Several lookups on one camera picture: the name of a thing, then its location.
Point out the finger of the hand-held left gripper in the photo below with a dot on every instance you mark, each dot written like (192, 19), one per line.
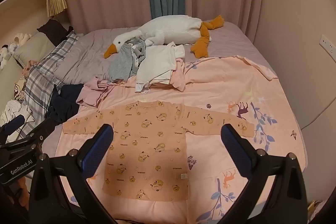
(14, 123)
(43, 130)

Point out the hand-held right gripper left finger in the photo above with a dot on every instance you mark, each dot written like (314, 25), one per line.
(97, 152)

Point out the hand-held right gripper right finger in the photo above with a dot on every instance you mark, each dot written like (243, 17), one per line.
(235, 150)

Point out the orange bear print shirt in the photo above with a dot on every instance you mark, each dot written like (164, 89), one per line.
(147, 148)

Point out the white crumpled cloth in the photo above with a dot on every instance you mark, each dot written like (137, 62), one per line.
(11, 111)

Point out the navy garment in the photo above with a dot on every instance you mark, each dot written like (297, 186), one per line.
(65, 106)

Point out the cartoon print pillow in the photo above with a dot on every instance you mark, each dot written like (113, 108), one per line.
(19, 88)

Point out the pink striped garment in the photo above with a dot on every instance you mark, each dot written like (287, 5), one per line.
(89, 95)

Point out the plaid duvet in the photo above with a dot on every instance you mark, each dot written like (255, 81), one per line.
(44, 69)

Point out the pink printed blanket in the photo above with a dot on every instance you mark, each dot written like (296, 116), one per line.
(210, 87)

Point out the small white plush toy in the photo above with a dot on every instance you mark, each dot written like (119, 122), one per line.
(20, 40)
(4, 54)

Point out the bed with lilac sheet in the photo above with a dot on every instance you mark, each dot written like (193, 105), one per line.
(89, 56)

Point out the grey garment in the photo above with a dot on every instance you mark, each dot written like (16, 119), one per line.
(120, 64)

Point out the plain pink garment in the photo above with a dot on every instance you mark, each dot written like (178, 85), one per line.
(179, 77)

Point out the black cloth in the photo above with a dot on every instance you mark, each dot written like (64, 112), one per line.
(53, 29)

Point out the white garment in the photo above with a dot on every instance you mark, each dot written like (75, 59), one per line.
(155, 66)

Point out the white goose plush toy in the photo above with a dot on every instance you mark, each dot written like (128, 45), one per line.
(170, 29)

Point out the white wall socket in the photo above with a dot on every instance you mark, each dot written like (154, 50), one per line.
(328, 44)

